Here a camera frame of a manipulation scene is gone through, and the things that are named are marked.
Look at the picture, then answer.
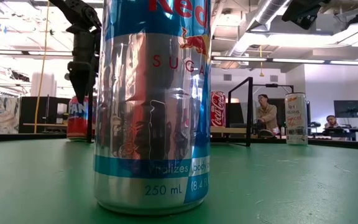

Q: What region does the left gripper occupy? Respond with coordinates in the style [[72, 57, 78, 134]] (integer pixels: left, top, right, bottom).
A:
[[68, 28, 101, 105]]

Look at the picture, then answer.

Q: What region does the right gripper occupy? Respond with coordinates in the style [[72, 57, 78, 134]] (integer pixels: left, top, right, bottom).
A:
[[282, 0, 331, 30]]

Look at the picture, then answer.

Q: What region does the red Fanta soda can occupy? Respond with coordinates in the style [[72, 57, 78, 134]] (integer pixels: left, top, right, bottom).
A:
[[66, 95, 96, 141]]

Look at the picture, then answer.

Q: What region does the blue silver Red Bull can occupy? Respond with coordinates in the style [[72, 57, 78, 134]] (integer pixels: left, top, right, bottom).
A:
[[93, 0, 213, 216]]

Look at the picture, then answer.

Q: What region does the white Celsius can silver lid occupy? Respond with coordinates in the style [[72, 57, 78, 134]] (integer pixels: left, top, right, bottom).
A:
[[284, 92, 309, 146]]

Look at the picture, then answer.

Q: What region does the red Coca-Cola can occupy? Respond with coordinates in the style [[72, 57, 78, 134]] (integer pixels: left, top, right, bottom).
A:
[[210, 90, 227, 128]]

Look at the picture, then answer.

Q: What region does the ceiling light bar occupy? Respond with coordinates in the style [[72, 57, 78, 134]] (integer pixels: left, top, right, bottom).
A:
[[211, 55, 358, 67], [0, 49, 101, 58]]

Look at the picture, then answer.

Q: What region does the floral patterned curtain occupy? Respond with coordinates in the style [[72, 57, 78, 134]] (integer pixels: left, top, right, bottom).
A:
[[0, 92, 21, 134]]

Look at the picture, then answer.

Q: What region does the black computer monitor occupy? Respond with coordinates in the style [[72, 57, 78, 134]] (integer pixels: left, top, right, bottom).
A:
[[333, 100, 358, 119]]

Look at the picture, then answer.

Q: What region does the person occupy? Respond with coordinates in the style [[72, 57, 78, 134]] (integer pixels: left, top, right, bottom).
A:
[[324, 114, 343, 129], [255, 93, 280, 138]]

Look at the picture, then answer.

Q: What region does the black office desk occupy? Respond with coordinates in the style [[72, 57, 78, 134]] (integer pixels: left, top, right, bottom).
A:
[[309, 126, 358, 141]]

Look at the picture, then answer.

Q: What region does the green table mat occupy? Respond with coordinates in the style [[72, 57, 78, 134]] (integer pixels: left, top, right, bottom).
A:
[[0, 138, 358, 224]]

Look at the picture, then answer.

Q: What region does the yellow cable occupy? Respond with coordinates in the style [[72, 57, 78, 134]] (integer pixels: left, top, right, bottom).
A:
[[33, 0, 50, 134]]

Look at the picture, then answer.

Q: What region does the silver ventilation duct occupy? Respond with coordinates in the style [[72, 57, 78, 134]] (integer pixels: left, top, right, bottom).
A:
[[227, 0, 291, 60]]

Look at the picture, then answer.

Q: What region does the black metal background frame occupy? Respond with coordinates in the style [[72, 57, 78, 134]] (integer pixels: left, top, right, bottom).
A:
[[252, 83, 295, 128]]

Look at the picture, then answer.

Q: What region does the wooden shelf black metal frame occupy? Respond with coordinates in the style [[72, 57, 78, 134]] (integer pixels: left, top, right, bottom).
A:
[[86, 71, 254, 147]]

